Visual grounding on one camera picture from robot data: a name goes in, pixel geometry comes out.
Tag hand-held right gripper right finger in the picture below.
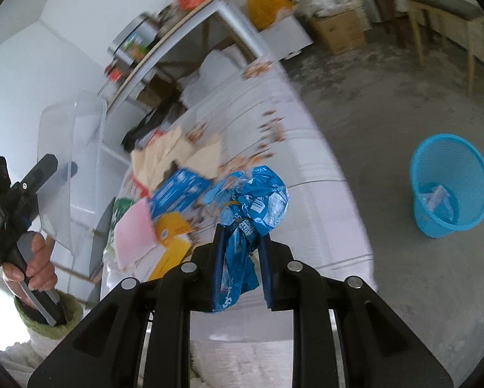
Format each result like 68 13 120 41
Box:
260 234 454 388

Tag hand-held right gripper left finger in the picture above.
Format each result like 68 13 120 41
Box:
27 224 227 388

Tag clear plastic container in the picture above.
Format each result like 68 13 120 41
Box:
37 92 107 256

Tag blue plastic wrapper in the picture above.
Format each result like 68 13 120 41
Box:
203 165 289 314

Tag long blue white box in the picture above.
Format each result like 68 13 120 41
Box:
148 169 213 220

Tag pile of beige paper pieces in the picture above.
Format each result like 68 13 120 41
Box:
130 126 223 195

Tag blue plastic mesh basket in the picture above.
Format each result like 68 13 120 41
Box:
411 133 484 238

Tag person's left forearm green sleeve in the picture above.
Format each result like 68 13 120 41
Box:
15 291 84 340

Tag person's left hand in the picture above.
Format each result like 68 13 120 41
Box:
3 231 59 294

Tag pink sponge sheet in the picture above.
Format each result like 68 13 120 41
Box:
113 199 159 268

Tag white fuzzy cloth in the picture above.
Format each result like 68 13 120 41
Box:
189 337 295 388

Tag black bag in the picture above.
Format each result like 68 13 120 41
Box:
122 103 187 153

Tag white printed cloth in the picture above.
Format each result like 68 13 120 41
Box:
104 57 375 321

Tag metal rice cooker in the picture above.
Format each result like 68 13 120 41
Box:
107 14 162 72

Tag white foam sheets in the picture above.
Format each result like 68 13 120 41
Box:
181 46 254 111

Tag white pink wrapper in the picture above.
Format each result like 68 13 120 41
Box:
422 185 455 221

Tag white board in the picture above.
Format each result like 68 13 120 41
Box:
262 18 314 62

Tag yellow plastic bag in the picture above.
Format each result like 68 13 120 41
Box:
247 0 298 31

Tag cardboard box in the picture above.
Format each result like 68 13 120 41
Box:
308 10 367 56

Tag white plastic bag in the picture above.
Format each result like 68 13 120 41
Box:
306 0 342 19

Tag light wooden stool green cushion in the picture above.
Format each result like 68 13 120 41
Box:
401 0 484 98

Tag white frame table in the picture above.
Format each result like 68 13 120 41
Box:
97 0 276 163

